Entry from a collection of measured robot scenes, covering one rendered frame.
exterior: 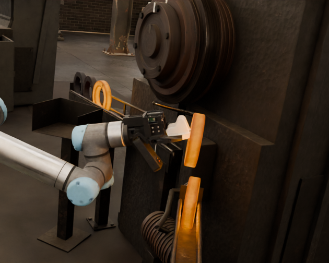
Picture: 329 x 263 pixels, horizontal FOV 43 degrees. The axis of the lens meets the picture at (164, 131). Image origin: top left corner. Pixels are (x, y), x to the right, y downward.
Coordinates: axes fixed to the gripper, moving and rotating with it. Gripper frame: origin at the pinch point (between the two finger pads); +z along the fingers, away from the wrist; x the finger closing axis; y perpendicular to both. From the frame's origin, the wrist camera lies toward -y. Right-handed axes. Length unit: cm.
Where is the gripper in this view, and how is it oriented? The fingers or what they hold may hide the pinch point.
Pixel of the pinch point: (195, 133)
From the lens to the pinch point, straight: 118.6
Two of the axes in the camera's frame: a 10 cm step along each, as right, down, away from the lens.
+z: 9.9, -1.0, -1.3
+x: 1.0, -3.0, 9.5
